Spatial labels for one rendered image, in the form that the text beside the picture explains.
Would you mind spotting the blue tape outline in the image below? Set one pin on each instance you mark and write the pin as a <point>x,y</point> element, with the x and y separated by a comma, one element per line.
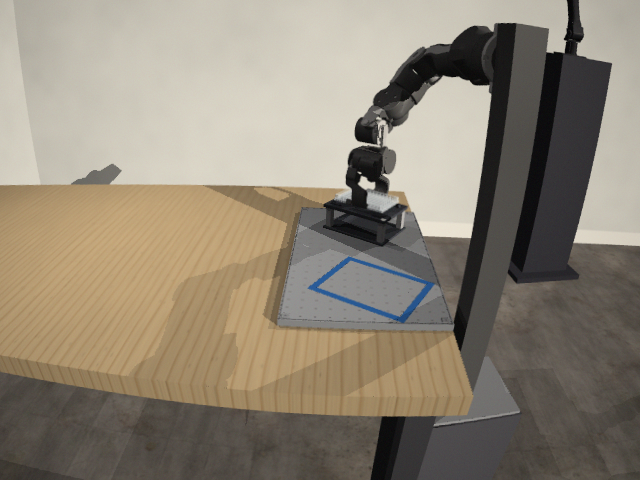
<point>402,318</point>

